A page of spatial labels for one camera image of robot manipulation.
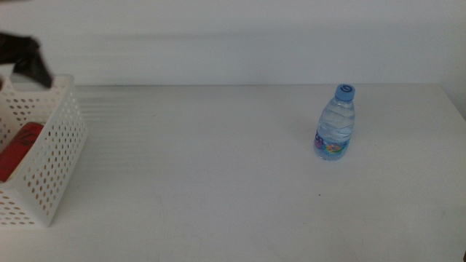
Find clear water bottle blue cap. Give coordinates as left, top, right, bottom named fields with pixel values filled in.
left=313, top=83, right=356, bottom=162

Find white perforated plastic basket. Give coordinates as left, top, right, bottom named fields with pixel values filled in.
left=0, top=74, right=89, bottom=229

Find red soda can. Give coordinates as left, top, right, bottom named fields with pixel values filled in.
left=0, top=122, right=45, bottom=183

